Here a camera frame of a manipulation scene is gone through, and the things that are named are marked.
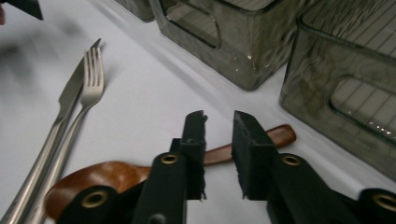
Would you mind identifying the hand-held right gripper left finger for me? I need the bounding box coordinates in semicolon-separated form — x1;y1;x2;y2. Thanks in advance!
169;110;208;201

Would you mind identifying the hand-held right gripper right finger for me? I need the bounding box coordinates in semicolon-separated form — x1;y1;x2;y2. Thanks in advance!
232;110;279;201

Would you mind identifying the brown wooden spoon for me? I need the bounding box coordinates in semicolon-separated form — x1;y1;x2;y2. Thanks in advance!
45;124;297;221

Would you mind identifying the steel table knife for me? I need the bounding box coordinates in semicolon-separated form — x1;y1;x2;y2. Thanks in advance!
0;37;103;224

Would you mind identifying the smoky clear plastic bin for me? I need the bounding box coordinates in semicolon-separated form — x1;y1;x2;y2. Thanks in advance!
148;0;314;91
114;0;156;23
278;0;396;182

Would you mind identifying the steel fork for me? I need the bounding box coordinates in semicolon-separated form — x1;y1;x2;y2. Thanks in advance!
22;46;106;224

